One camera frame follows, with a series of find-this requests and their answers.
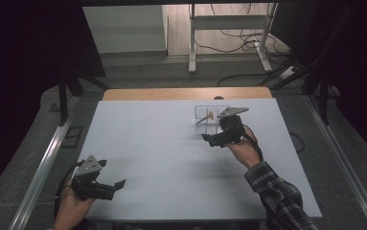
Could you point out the white metal desk frame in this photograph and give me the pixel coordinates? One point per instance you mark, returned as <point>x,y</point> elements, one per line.
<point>192,38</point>

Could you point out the dark floor plate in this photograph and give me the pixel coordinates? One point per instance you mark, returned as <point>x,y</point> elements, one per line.
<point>72,137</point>

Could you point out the clear acrylic organizer box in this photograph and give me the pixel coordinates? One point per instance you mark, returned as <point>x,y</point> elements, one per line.
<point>203,127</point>

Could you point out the dark curtain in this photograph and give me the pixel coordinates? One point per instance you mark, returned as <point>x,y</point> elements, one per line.
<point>363,64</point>
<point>21,80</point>

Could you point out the white power strip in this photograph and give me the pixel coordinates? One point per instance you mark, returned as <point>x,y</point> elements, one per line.
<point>288,72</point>

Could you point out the black metal stand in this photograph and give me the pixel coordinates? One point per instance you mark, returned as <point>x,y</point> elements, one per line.
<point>323,96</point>
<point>63,102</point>

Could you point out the person's left hand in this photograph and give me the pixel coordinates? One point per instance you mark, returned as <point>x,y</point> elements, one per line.
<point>71,211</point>

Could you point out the person's right hand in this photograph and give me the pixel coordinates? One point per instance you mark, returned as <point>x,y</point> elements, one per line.
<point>246,151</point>

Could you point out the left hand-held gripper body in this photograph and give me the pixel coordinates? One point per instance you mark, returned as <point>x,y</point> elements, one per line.
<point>88,187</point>

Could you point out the aluminium rail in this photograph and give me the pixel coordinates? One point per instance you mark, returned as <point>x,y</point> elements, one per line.
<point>340,159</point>
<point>40,172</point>

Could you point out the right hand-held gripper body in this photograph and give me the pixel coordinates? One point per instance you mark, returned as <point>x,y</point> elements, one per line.
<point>230,132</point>

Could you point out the white cabinet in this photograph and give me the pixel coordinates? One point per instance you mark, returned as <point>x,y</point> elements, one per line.
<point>123,28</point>

